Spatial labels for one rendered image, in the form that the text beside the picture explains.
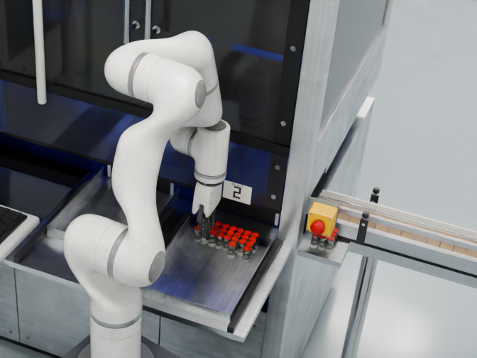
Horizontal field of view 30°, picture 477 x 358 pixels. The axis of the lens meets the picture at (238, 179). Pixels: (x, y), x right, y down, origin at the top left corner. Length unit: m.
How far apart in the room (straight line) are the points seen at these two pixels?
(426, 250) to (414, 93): 2.88
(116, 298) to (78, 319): 1.13
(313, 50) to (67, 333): 1.48
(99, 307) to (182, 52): 0.60
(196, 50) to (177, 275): 0.74
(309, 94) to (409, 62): 3.49
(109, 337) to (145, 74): 0.62
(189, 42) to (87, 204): 0.89
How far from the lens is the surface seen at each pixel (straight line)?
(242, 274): 2.47
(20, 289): 3.22
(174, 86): 1.83
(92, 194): 2.74
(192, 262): 2.50
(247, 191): 2.53
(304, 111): 2.34
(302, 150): 2.40
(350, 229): 2.63
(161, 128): 1.85
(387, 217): 2.69
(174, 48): 1.95
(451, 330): 3.78
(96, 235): 1.95
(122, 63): 1.88
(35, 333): 3.33
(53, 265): 2.49
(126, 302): 2.04
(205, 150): 2.26
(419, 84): 5.52
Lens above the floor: 2.49
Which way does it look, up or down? 35 degrees down
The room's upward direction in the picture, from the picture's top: 6 degrees clockwise
